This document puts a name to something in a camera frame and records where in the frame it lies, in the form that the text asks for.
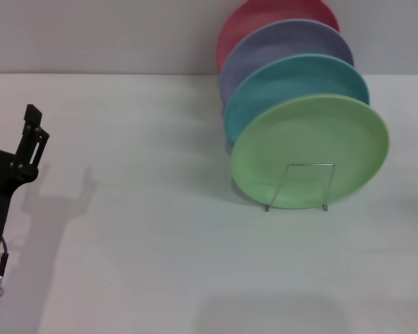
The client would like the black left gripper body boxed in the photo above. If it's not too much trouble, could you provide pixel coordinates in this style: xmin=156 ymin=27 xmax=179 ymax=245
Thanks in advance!
xmin=0 ymin=148 xmax=39 ymax=250

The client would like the green plate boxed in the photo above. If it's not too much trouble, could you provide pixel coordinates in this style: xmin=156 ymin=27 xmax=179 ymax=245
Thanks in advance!
xmin=229 ymin=93 xmax=391 ymax=210

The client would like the teal blue plate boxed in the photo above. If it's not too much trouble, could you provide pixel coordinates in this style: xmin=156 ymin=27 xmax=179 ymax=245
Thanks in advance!
xmin=224 ymin=52 xmax=371 ymax=147

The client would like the red plate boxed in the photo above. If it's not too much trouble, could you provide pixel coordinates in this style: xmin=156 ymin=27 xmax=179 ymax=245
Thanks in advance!
xmin=215 ymin=0 xmax=341 ymax=72

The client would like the purple plate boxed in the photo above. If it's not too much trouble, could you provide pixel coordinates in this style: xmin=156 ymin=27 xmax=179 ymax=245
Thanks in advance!
xmin=218 ymin=19 xmax=355 ymax=105

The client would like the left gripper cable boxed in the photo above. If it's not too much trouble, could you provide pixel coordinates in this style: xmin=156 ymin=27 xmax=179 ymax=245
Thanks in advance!
xmin=0 ymin=236 xmax=10 ymax=289

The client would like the metal wire plate rack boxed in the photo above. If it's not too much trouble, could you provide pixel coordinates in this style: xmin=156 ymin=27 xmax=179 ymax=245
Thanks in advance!
xmin=264 ymin=162 xmax=336 ymax=212

